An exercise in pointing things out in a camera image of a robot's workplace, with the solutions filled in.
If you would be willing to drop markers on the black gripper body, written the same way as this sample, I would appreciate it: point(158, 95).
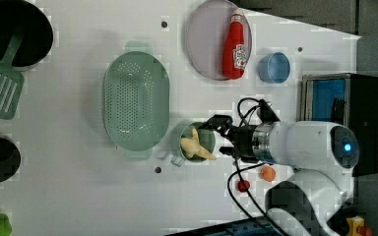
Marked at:
point(241, 139)

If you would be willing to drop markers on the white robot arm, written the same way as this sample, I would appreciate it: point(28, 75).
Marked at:
point(322, 156)

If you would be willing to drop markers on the green oval colander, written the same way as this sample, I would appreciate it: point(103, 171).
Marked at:
point(136, 101)

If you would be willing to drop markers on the red plush ketchup bottle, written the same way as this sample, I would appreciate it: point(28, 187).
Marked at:
point(234, 53)

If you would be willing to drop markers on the black toaster oven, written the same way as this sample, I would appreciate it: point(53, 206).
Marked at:
point(350, 100)

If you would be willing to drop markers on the grey round plate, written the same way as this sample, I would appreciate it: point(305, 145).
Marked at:
point(205, 35)

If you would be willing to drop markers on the green slotted spatula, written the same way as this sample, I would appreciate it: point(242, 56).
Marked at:
point(11, 80)

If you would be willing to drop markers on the black cylindrical container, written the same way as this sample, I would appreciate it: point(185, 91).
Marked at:
point(25, 19)

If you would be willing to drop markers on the small red plush fruit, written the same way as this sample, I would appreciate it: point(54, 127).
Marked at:
point(243, 186)

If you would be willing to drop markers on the green mug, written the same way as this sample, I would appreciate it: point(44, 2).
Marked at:
point(182, 130)

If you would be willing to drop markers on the blue crate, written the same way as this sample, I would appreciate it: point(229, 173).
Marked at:
point(245, 227)

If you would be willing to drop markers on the orange plush fruit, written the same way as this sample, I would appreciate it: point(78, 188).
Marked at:
point(268, 173)

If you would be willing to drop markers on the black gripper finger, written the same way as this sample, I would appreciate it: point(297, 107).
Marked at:
point(218, 123)
point(230, 151)

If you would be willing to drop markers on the blue cup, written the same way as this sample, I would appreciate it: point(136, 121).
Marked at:
point(274, 68)

